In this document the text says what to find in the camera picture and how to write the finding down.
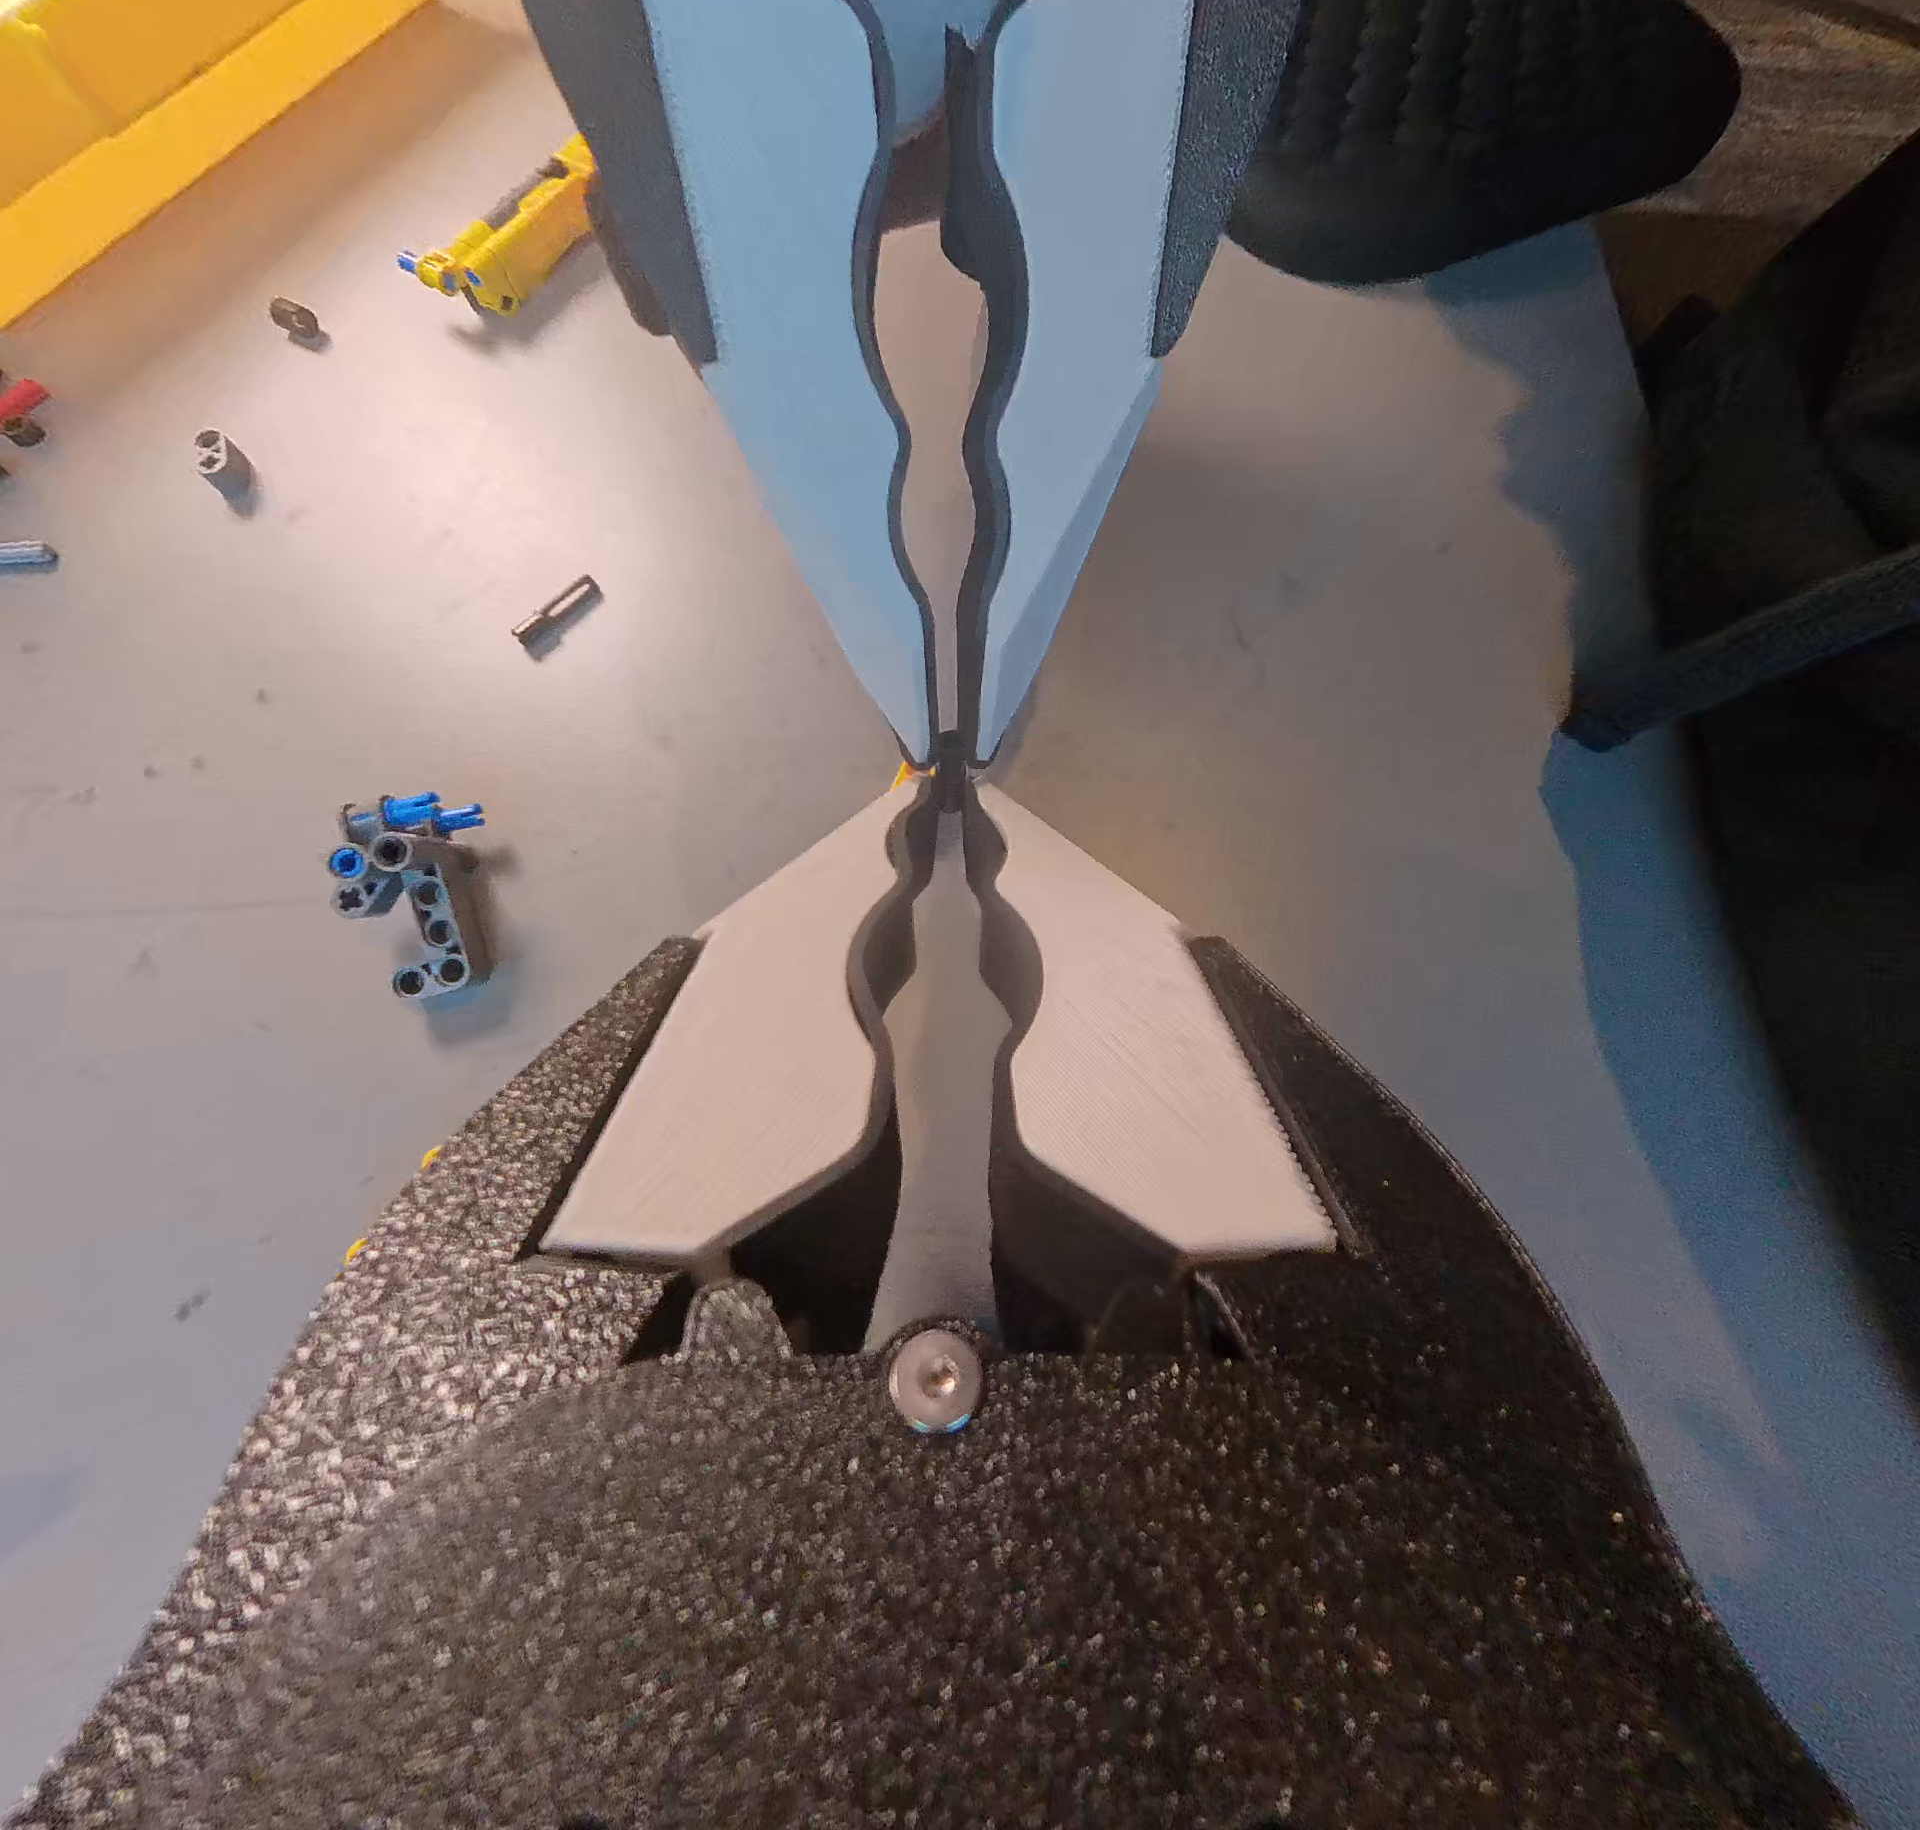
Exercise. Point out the light grey axle connector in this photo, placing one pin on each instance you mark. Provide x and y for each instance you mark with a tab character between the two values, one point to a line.
224	455

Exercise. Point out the person's right forearm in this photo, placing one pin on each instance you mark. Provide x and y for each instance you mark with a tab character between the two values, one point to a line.
1469	105

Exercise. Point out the small black brick bush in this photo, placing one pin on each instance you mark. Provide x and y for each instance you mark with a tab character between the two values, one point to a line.
295	316

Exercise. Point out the yellow storage bin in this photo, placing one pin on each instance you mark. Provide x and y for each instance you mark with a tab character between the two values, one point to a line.
150	59

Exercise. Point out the blue brick axle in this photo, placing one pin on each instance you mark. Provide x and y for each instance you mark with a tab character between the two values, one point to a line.
27	554

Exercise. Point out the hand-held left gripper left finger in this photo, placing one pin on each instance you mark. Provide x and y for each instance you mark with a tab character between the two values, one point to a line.
717	1093

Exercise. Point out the grey brick beam assembly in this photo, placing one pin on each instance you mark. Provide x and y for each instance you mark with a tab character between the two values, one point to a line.
437	915

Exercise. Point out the grey desk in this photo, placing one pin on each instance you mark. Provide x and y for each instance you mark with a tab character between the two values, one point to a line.
224	688

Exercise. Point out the black long brick pin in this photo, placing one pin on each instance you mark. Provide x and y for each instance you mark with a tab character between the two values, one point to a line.
559	611

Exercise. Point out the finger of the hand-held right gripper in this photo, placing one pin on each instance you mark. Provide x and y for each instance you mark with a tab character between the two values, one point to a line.
781	210
1092	210

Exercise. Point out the black short brick pin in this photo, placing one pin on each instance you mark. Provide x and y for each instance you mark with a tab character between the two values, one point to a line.
950	770

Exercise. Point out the yellow brick assembly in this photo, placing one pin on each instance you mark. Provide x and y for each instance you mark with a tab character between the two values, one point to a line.
508	239

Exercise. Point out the black printed sweatshirt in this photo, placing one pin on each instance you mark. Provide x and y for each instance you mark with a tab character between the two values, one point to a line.
1802	509

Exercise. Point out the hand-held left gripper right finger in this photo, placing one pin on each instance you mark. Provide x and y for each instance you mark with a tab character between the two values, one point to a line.
1171	1093

